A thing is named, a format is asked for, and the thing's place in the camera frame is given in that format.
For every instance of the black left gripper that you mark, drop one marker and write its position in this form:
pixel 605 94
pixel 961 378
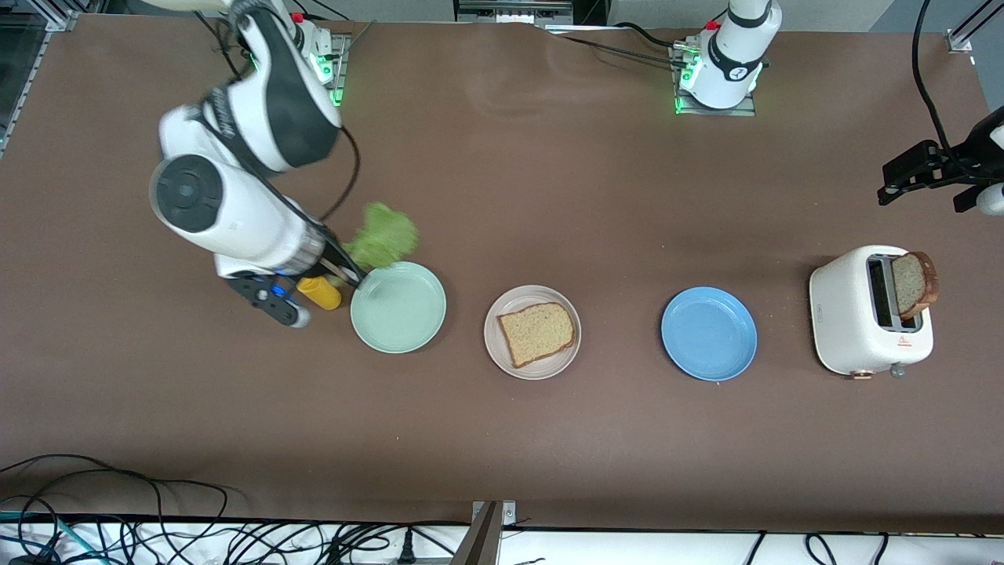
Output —
pixel 951 165

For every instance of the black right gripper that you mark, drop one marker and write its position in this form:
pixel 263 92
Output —
pixel 339 260

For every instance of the green lettuce leaf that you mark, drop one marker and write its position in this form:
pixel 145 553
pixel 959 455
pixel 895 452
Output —
pixel 384 235

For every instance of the brown bread slice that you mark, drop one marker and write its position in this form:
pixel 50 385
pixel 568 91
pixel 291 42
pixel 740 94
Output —
pixel 910 284
pixel 537 333

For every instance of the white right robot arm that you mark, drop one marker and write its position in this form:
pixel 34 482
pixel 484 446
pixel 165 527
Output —
pixel 235 212

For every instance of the mint green plate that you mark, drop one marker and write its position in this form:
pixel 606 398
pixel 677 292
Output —
pixel 400 310

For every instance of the beige plate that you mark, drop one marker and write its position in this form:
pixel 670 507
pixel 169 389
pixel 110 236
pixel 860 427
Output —
pixel 502 355

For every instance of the blue plate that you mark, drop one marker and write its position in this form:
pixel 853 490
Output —
pixel 709 333

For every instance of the yellow squeeze bottle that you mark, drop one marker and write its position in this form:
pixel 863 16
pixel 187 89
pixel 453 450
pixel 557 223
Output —
pixel 321 292

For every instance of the white two-slot toaster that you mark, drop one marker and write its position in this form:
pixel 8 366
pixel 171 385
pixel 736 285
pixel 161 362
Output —
pixel 843 314

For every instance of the aluminium profile bar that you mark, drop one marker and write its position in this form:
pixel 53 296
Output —
pixel 969 23
pixel 55 12

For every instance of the black power plug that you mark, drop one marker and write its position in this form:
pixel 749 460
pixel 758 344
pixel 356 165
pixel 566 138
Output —
pixel 407 549

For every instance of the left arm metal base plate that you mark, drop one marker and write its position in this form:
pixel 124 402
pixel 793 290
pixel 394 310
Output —
pixel 718 112

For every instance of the metal frame block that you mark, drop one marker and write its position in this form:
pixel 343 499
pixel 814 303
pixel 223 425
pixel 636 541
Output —
pixel 514 9

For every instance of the aluminium frame bracket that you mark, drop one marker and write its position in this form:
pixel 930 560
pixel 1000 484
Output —
pixel 485 537

